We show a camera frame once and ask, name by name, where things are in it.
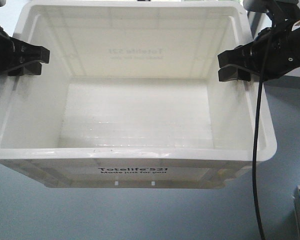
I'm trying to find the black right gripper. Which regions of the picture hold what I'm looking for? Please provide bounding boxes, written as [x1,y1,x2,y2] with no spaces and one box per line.
[217,19,300,82]

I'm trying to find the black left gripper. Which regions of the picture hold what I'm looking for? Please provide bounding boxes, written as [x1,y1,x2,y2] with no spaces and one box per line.
[0,26,50,77]

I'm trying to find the white plastic tote bin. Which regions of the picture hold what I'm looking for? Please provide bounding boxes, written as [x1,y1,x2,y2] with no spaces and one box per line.
[0,0,278,189]

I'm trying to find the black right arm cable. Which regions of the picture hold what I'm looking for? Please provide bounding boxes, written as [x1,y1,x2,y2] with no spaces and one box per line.
[251,29,275,240]

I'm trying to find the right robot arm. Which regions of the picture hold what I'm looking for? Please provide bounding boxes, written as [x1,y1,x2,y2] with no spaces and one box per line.
[217,0,300,82]

